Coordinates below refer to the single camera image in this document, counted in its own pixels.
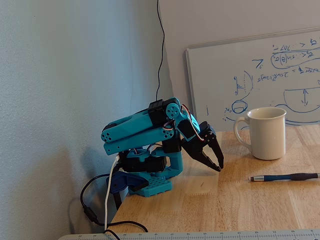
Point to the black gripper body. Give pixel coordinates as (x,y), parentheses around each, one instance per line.
(201,147)

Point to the blue table clamp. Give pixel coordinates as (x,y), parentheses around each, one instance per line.
(120,182)

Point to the whiteboard with blue writing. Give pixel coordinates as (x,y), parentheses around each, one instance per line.
(215,75)

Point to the cream ceramic mug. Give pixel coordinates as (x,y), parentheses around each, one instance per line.
(268,137)

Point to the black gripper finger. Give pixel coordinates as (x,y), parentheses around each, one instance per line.
(216,145)
(206,160)

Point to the grey ruler strip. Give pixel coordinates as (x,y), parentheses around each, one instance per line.
(200,236)

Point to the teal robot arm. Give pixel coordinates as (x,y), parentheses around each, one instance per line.
(130,127)

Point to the blue and black pen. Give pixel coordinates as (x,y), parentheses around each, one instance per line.
(280,177)

